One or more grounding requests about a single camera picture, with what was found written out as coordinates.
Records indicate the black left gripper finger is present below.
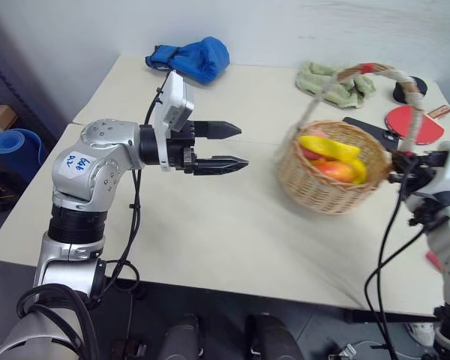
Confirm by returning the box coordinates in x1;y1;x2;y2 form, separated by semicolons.
193;154;250;178
193;120;243;141

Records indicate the red table tennis paddle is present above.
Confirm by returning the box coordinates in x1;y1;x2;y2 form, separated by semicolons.
384;104;450;146

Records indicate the small red flat object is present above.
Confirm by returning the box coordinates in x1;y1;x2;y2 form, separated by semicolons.
424;250;446;272

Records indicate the red orange apple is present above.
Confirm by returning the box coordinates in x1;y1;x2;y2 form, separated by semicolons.
316;160;356;184

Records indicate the black metal shelf frame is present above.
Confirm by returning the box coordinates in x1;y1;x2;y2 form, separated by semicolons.
0;47;73;133

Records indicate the wicker basket with handle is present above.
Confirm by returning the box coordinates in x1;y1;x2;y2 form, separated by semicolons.
274;62;427;216

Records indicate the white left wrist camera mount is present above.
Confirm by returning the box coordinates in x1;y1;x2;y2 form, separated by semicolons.
151;70;197;172

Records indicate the white shoe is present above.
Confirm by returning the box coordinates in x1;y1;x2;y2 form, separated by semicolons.
406;321;436;348

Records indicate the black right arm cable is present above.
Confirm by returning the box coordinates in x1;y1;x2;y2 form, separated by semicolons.
363;159;436;360

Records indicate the short yellow banana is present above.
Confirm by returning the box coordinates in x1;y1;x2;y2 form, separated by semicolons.
343;158;368;185

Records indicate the black round puck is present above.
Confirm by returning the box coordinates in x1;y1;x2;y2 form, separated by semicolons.
393;76;429;104

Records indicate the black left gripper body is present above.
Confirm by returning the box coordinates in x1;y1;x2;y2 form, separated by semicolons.
166;121;198;176

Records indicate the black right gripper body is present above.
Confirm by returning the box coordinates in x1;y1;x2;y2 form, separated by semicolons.
406;151;449;194

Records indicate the blue boxing glove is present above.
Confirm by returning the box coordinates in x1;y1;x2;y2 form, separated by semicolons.
145;35;231;86

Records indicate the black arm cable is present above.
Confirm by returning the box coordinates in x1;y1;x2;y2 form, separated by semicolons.
103;86;165;301
363;159;436;360

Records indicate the green towel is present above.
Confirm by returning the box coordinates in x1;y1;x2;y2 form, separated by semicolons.
295;61;377;110

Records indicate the thick black cable bundle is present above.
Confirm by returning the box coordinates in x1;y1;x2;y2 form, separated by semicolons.
16;283;101;360

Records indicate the dark rounded shape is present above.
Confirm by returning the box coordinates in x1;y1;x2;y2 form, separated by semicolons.
160;313;204;360
244;312;305;360

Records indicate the small metal clip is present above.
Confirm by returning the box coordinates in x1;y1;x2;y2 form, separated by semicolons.
328;341;358;360

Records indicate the long yellow banana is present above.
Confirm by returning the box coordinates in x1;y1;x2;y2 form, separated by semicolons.
298;134;362;161

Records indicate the pink red peach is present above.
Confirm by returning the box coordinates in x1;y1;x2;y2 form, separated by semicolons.
301;129;329;161

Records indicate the rolled blue yoga mat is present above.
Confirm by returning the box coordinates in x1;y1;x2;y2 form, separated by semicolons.
0;127;43;172

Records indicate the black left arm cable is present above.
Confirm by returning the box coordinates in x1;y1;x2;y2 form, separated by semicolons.
103;86;165;301

